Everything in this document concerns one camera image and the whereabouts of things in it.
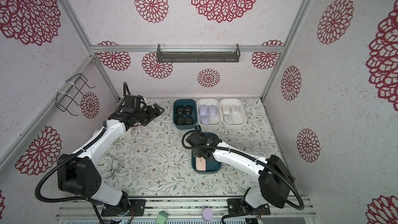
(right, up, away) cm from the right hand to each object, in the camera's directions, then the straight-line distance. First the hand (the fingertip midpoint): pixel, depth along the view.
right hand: (196, 146), depth 83 cm
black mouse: (-12, +20, +27) cm, 36 cm away
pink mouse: (+2, -10, +3) cm, 11 cm away
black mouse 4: (-6, +13, +22) cm, 26 cm away
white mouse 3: (+21, +14, +23) cm, 34 cm away
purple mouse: (+4, +20, +28) cm, 35 cm away
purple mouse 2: (+5, +13, +22) cm, 27 cm away
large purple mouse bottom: (+11, +20, +27) cm, 35 cm away
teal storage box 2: (-10, +26, +27) cm, 39 cm away
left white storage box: (+12, +12, +25) cm, 31 cm away
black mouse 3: (-12, +13, +21) cm, 28 cm away
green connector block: (-16, -30, -13) cm, 36 cm away
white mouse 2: (+27, +21, +28) cm, 44 cm away
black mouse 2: (-6, +20, +28) cm, 35 cm away
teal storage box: (+9, -12, +3) cm, 15 cm away
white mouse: (+21, +20, +27) cm, 40 cm away
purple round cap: (+5, -24, -18) cm, 31 cm away
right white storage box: (+29, +12, +24) cm, 39 cm away
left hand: (-21, +18, +2) cm, 27 cm away
